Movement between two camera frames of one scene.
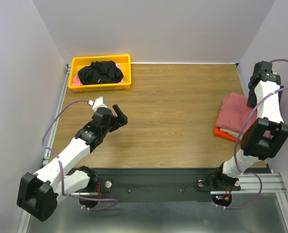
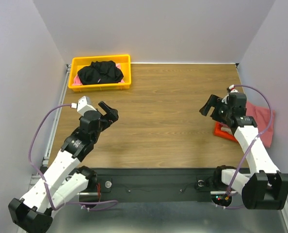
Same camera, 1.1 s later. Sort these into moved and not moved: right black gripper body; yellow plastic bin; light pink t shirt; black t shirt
Moved: right black gripper body
Not moved: light pink t shirt; yellow plastic bin; black t shirt
